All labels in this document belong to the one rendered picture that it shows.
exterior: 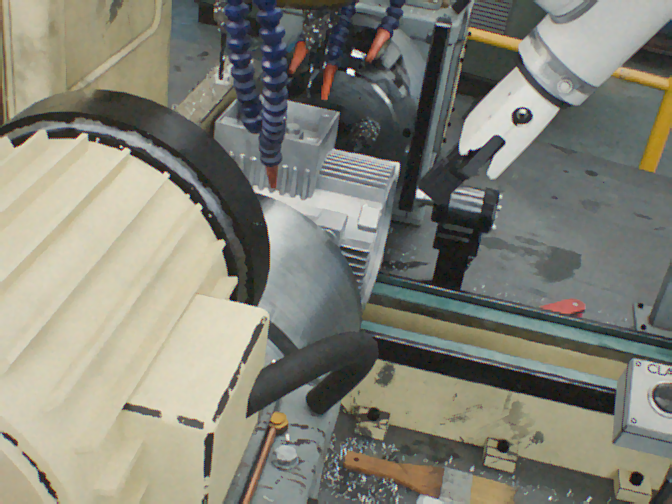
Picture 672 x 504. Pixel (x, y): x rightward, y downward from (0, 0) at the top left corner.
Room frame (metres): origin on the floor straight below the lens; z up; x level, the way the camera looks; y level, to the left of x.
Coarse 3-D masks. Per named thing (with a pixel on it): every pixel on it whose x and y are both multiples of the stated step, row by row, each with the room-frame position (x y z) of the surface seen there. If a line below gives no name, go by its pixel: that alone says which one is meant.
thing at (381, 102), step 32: (352, 32) 1.24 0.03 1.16; (288, 64) 1.18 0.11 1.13; (352, 64) 1.17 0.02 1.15; (384, 64) 1.18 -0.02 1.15; (416, 64) 1.27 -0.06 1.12; (288, 96) 1.18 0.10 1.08; (320, 96) 1.17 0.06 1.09; (352, 96) 1.17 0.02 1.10; (384, 96) 1.16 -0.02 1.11; (416, 96) 1.20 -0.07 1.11; (352, 128) 1.16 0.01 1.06; (384, 128) 1.16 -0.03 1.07
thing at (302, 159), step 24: (216, 120) 0.93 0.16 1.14; (240, 120) 1.01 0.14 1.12; (288, 120) 1.01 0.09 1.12; (312, 120) 1.01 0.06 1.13; (336, 120) 0.99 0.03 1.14; (240, 144) 0.92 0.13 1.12; (288, 144) 0.91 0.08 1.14; (312, 144) 0.91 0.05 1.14; (240, 168) 0.92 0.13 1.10; (264, 168) 0.92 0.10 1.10; (288, 168) 0.91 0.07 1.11; (312, 168) 0.91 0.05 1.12; (288, 192) 0.91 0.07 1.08; (312, 192) 0.91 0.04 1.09
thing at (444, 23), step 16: (432, 32) 1.07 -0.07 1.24; (448, 32) 1.07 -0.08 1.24; (432, 48) 1.07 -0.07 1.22; (432, 64) 1.07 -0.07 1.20; (432, 80) 1.07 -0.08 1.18; (432, 96) 1.07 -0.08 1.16; (432, 112) 1.07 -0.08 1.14; (416, 128) 1.07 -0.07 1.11; (416, 144) 1.07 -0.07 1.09; (416, 160) 1.07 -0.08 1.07; (416, 176) 1.07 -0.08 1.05; (416, 192) 1.07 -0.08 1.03; (400, 208) 1.07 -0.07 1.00
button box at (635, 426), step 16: (640, 368) 0.69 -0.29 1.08; (656, 368) 0.69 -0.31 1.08; (624, 384) 0.69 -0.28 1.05; (640, 384) 0.68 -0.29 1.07; (656, 384) 0.68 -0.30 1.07; (624, 400) 0.67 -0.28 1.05; (640, 400) 0.66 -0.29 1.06; (624, 416) 0.66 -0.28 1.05; (640, 416) 0.65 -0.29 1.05; (656, 416) 0.65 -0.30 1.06; (624, 432) 0.65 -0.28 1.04; (640, 432) 0.64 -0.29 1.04; (656, 432) 0.64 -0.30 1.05; (640, 448) 0.66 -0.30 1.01; (656, 448) 0.65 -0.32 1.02
